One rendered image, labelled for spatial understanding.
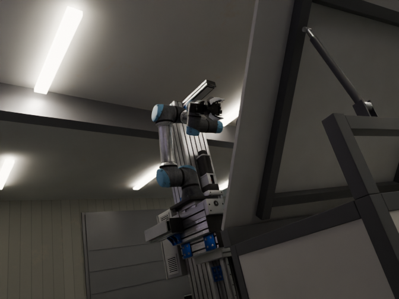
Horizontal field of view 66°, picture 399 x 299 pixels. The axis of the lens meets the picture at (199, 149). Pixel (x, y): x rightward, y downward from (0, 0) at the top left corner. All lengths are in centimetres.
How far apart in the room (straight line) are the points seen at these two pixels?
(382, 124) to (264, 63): 41
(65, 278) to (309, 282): 679
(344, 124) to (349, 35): 63
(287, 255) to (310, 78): 65
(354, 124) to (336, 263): 33
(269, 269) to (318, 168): 55
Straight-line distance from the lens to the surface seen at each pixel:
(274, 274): 100
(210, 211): 174
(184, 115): 197
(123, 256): 790
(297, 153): 127
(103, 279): 765
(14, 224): 745
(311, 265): 88
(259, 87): 108
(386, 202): 77
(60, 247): 751
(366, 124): 86
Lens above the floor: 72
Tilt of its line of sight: 22 degrees up
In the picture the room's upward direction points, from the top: 13 degrees counter-clockwise
